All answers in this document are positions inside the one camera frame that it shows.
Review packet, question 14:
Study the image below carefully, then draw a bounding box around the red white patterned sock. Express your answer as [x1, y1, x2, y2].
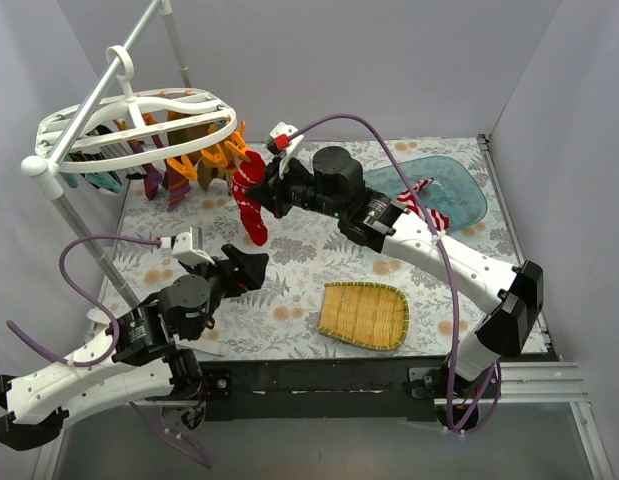
[231, 149, 268, 246]

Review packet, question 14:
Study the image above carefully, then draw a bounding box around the mustard yellow sock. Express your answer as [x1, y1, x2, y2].
[166, 121, 247, 191]

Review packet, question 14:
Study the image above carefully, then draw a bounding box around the brown olive sock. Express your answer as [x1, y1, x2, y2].
[166, 114, 230, 192]

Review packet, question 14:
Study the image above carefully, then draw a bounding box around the white round clip hanger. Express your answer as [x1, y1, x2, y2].
[56, 45, 238, 174]

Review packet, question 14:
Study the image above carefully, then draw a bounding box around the red white striped sock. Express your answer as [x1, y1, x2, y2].
[397, 177, 450, 231]

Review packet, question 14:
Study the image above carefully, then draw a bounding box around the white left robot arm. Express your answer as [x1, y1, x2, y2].
[0, 244, 269, 451]

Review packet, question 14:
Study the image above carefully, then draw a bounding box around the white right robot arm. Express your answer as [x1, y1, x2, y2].
[246, 147, 543, 398]

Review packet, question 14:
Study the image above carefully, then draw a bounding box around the floral patterned table mat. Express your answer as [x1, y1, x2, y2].
[114, 138, 517, 360]

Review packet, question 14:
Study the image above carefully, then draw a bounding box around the purple striped sock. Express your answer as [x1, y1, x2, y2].
[142, 164, 191, 212]

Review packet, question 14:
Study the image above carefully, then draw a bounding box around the woven bamboo tray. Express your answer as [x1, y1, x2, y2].
[317, 282, 410, 351]

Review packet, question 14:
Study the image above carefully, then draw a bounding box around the black white striped sock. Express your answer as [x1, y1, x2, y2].
[63, 124, 145, 196]

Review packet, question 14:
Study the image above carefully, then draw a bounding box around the blue transparent plastic basin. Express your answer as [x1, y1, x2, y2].
[363, 155, 489, 232]

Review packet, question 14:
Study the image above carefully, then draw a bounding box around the white drying rack stand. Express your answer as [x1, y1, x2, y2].
[21, 1, 195, 307]

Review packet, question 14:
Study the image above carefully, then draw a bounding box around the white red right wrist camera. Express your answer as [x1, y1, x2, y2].
[266, 122, 304, 179]

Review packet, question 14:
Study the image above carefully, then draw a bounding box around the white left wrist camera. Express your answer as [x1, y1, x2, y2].
[170, 226, 215, 267]

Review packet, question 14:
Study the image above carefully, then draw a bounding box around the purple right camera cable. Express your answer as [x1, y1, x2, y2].
[288, 113, 504, 434]

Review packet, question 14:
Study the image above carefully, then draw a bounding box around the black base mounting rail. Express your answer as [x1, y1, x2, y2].
[199, 356, 443, 421]

